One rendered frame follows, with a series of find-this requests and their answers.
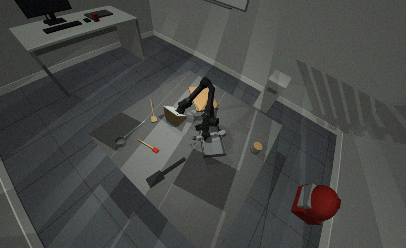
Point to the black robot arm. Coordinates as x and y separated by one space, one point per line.
209 108

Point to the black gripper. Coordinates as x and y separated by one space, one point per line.
205 132

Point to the grey long-handled pan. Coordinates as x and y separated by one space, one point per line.
121 141

